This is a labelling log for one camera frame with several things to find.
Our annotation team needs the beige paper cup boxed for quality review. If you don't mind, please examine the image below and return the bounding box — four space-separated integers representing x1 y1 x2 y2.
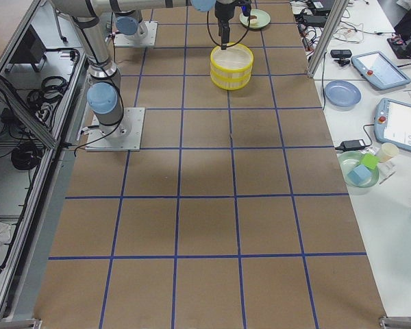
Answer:
376 143 399 162

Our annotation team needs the green foam cube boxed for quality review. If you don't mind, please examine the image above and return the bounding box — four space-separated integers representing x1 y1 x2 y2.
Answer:
360 153 379 170

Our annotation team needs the green bowl with blocks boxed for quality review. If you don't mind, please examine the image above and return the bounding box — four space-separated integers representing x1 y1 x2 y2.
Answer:
338 151 379 188

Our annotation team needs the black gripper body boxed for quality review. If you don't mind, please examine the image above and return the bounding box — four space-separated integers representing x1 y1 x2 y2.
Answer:
214 1 234 36

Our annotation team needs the white bun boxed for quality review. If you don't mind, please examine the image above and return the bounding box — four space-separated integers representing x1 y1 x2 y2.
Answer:
249 15 258 26

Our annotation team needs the blue round plate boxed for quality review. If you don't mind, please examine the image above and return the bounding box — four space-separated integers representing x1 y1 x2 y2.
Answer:
324 80 362 108

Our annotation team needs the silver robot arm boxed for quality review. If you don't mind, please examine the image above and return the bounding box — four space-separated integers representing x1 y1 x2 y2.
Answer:
115 10 148 40
53 0 241 82

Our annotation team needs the teach pendant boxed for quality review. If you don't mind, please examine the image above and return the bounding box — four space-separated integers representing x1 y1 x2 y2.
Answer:
351 51 411 90
374 98 411 152

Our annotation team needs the aluminium frame post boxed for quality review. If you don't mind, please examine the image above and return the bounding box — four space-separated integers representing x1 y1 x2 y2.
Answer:
307 0 348 78

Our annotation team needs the black power adapter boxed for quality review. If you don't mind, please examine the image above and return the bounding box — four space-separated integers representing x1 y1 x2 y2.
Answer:
336 139 366 151

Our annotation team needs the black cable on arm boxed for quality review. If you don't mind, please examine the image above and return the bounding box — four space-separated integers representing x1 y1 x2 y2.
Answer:
206 9 253 49

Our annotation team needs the light green round plate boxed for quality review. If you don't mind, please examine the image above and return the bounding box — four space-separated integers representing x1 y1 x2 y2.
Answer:
239 9 271 29

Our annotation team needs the black webcam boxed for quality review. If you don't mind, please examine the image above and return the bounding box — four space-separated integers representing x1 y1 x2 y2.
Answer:
330 49 352 67

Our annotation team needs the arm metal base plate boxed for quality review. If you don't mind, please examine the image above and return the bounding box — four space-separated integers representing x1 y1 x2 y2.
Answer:
85 108 145 151
114 21 158 48

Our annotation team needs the blue foam cube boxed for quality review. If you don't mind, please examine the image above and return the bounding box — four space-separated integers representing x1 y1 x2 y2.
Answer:
347 164 372 186

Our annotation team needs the teach pendant near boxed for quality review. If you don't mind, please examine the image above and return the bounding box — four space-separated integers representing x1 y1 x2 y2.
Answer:
374 98 411 152

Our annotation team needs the teach pendant far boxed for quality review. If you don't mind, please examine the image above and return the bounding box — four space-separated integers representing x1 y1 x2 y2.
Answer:
351 51 411 90

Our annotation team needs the yellow bamboo steamer layer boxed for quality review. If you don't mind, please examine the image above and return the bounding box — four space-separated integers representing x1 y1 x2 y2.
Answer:
210 45 253 79
210 71 251 90

